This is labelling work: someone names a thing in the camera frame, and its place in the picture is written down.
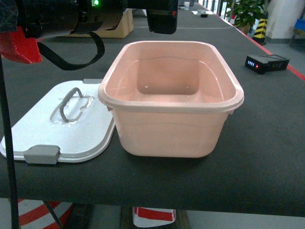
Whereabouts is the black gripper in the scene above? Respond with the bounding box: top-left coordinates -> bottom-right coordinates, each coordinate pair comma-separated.
146,0 -> 178,34

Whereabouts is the pink plastic storage box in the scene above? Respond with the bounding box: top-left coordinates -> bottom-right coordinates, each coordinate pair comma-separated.
98,41 -> 244,158

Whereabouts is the white lid grey handle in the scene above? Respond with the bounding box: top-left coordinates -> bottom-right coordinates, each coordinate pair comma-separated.
12,79 -> 115,165

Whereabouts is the cardboard box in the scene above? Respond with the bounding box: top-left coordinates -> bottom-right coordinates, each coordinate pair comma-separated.
65,5 -> 129,38

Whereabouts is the black battery pack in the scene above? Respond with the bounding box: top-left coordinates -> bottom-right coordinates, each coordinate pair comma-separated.
244,54 -> 290,74

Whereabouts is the white paper cup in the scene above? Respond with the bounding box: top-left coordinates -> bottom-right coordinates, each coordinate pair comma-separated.
183,1 -> 190,10

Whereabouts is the potted green plant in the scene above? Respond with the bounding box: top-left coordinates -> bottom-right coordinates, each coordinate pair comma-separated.
226,0 -> 266,35

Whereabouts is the yellow black striped bollard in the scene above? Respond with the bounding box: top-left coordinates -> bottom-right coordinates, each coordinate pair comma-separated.
252,19 -> 268,45

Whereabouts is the black table mat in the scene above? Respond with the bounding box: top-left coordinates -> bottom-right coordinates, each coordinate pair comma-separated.
0,10 -> 305,217

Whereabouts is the red white striped barrier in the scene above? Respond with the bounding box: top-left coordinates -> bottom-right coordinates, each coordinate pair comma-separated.
18,199 -> 72,229

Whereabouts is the black cable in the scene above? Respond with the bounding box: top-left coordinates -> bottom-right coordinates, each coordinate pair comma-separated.
0,53 -> 20,229

